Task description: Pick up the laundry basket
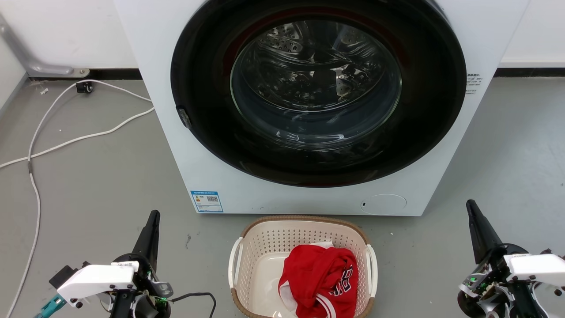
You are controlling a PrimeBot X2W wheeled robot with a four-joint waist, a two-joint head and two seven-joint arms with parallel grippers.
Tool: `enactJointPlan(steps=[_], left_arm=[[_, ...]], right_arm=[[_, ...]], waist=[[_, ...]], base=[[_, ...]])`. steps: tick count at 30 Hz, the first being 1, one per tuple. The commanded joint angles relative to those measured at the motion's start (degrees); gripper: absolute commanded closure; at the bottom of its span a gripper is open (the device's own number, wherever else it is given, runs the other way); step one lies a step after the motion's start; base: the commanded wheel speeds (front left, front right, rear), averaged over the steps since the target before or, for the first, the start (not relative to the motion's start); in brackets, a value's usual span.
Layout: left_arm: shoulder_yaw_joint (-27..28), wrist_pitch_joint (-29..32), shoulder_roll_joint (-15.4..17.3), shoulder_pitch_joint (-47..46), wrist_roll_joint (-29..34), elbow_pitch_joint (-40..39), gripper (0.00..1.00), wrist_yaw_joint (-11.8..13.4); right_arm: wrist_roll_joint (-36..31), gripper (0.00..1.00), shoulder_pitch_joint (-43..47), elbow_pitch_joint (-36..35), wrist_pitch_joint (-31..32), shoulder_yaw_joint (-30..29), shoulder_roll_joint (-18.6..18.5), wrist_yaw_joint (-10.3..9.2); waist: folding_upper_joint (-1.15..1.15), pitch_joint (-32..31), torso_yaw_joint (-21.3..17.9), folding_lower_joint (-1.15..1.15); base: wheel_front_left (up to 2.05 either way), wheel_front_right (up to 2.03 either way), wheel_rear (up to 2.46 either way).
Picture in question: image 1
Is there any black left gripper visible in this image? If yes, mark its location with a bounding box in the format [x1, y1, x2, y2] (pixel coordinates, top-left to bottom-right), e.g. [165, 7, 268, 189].
[109, 210, 173, 318]

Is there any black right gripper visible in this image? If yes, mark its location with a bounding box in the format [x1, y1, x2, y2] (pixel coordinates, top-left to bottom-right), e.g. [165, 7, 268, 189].
[457, 200, 550, 318]

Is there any beige perforated laundry basket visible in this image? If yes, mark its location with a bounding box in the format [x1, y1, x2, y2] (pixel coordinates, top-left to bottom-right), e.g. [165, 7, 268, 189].
[228, 215, 378, 318]

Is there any blue energy label sticker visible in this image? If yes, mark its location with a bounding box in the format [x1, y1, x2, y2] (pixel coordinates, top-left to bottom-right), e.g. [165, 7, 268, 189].
[190, 190, 224, 213]

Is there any white front-load washing machine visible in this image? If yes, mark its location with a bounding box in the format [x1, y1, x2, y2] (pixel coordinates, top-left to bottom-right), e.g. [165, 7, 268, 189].
[113, 0, 530, 217]

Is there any round white filter cover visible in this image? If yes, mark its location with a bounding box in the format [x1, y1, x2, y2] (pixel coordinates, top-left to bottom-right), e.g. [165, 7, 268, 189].
[360, 193, 407, 216]

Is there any teal connector piece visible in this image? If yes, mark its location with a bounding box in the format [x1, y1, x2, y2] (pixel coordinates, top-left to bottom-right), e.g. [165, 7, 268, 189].
[34, 295, 68, 318]

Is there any black round washer door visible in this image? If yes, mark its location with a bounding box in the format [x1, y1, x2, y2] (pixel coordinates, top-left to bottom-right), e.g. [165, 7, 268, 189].
[170, 0, 467, 188]

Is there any red basketball jersey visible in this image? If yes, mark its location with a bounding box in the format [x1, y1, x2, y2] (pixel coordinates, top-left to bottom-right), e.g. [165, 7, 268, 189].
[278, 243, 359, 318]

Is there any thin black left gripper cable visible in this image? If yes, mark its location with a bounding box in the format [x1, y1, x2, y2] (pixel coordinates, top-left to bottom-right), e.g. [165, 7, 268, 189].
[169, 292, 217, 318]

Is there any thin white power cable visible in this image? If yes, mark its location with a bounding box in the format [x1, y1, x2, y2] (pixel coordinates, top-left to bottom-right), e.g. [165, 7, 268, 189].
[5, 79, 153, 318]

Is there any grey wall pipe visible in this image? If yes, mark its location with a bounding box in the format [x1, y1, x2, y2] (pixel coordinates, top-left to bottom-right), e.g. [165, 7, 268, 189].
[0, 13, 90, 79]

